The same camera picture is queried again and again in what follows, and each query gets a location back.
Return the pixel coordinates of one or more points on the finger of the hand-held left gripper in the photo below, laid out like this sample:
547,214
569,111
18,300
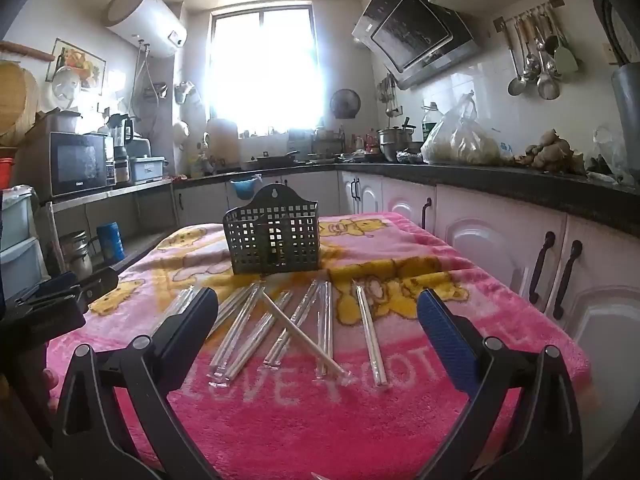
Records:
100,282
55,287

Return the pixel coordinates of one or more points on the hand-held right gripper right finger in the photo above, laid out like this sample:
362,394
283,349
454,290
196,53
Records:
444,331

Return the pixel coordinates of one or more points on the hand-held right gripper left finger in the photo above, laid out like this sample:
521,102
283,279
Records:
196,314

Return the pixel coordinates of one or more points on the pile of chopsticks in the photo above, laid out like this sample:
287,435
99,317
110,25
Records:
372,340

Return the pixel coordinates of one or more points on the dark green plastic utensil basket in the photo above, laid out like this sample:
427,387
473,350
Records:
250,250

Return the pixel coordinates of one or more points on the row of hanging kitchen utensils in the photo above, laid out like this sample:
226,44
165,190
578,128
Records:
547,85

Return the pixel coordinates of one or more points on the glass jar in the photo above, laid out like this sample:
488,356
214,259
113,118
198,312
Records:
77,257

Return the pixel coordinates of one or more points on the blue cup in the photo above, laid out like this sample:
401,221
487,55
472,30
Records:
111,242

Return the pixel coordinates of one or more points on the plastic drawer unit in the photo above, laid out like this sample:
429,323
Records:
17,245

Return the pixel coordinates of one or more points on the tiled shelf unit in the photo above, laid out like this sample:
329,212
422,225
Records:
140,187

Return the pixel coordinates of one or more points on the black microwave oven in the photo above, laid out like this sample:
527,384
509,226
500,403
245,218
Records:
75,162

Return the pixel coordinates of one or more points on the blue-grey plastic box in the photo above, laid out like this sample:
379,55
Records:
147,169

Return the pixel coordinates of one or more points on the blue hanging trash bin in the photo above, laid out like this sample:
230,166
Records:
245,187

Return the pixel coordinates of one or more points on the black blender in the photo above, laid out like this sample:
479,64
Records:
121,145

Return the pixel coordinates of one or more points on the small white appliance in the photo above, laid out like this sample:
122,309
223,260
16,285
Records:
140,147

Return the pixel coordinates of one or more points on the pink printed blanket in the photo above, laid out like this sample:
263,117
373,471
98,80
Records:
300,425

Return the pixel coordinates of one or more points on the black kitchen countertop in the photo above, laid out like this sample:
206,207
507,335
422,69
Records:
500,175

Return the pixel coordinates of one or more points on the black frying pan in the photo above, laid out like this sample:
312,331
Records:
270,161

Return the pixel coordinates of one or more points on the pale cutting board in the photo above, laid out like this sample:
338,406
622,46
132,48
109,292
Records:
222,142

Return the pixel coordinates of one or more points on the bamboo sieve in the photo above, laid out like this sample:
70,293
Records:
15,105

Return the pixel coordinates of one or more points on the clear plastic bag of food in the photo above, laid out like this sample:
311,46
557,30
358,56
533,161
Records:
460,140

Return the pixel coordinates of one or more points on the stainless steel pot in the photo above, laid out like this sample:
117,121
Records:
395,142

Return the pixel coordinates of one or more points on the small white fan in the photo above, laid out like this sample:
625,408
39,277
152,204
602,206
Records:
66,85

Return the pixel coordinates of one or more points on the cooking oil bottle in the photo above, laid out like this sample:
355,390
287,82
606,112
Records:
431,125

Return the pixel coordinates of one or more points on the pile of ginger roots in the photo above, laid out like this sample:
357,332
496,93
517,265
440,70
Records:
550,152

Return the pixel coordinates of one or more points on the plastic bag of greens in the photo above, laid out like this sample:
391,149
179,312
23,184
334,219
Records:
610,155

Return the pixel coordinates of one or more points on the small hanging utensil set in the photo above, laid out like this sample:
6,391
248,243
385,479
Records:
389,95

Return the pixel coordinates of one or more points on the kitchen window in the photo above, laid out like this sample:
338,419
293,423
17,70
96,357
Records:
262,70

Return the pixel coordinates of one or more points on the white water heater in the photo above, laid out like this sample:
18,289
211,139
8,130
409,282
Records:
145,17

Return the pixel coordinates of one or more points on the black range hood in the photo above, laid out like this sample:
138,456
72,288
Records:
415,30

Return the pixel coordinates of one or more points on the white wall-hung scoop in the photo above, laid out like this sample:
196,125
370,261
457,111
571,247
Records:
181,135

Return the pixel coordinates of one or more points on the wall-hung utensil cup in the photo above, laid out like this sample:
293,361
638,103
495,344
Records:
185,92

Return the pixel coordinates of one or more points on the framed wall picture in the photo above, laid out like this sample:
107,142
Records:
75,62

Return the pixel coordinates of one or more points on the black wall fan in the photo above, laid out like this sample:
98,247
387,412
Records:
345,104

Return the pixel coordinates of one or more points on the wall utensil rail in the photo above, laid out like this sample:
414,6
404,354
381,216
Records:
500,24

